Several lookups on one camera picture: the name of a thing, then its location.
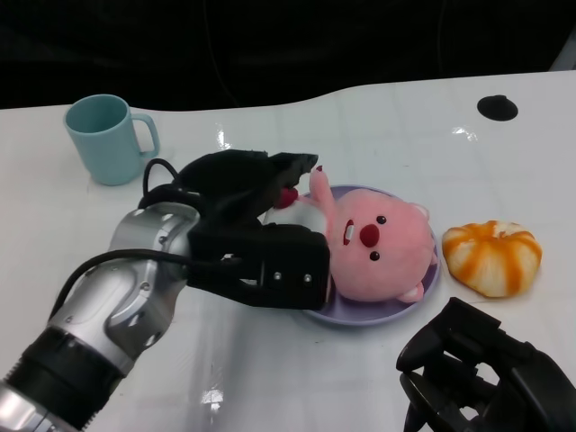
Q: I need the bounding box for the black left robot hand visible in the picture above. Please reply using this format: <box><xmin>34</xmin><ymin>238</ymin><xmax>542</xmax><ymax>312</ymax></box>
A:
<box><xmin>179</xmin><ymin>149</ymin><xmax>332</xmax><ymax>311</ymax></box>

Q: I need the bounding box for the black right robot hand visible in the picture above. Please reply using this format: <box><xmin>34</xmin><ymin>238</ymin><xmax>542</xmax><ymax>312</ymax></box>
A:
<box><xmin>395</xmin><ymin>296</ymin><xmax>576</xmax><ymax>432</ymax></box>

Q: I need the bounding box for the pink plush doll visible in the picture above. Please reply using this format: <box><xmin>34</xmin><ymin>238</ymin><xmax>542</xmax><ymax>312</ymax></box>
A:
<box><xmin>265</xmin><ymin>165</ymin><xmax>437</xmax><ymax>303</ymax></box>

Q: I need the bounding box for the purple plastic plate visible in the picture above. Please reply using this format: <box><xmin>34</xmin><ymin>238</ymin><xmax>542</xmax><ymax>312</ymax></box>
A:
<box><xmin>264</xmin><ymin>184</ymin><xmax>441</xmax><ymax>329</ymax></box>

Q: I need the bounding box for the orange white striped bun toy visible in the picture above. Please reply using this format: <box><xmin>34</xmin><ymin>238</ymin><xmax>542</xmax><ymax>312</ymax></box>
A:
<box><xmin>441</xmin><ymin>220</ymin><xmax>544</xmax><ymax>299</ymax></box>

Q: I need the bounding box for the teal plastic mug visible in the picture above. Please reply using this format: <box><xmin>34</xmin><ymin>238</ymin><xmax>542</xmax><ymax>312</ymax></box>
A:
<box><xmin>63</xmin><ymin>94</ymin><xmax>161</xmax><ymax>186</ymax></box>

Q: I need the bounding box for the black round table grommet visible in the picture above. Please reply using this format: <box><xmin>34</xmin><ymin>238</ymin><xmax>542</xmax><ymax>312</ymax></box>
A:
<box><xmin>476</xmin><ymin>94</ymin><xmax>518</xmax><ymax>121</ymax></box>

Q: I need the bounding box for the white panel in background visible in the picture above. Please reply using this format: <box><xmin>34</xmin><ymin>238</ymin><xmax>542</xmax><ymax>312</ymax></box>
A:
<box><xmin>547</xmin><ymin>33</ymin><xmax>576</xmax><ymax>73</ymax></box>

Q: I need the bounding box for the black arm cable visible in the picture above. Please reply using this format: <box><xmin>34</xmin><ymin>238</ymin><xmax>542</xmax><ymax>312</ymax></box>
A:
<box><xmin>141</xmin><ymin>157</ymin><xmax>199</xmax><ymax>211</ymax></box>
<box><xmin>48</xmin><ymin>249</ymin><xmax>247</xmax><ymax>323</ymax></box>

